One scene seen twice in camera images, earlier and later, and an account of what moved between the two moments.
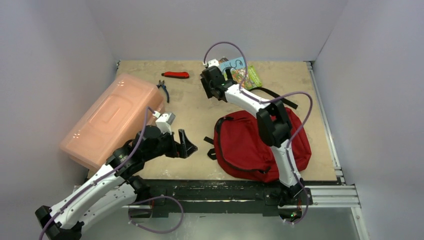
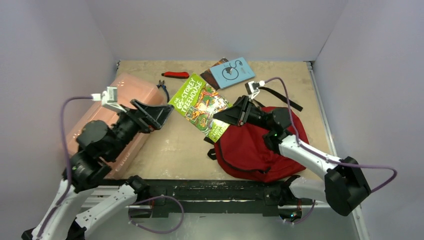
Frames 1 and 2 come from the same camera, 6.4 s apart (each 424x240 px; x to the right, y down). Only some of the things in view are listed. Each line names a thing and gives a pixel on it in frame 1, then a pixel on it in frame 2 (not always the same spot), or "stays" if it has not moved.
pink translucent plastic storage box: [112, 120] stays
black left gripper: [184, 149] → [156, 115]
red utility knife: [182, 75] stays
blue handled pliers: [162, 84] stays
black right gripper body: [208, 86] → [247, 110]
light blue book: [237, 67] stays
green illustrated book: [247, 77] → [196, 102]
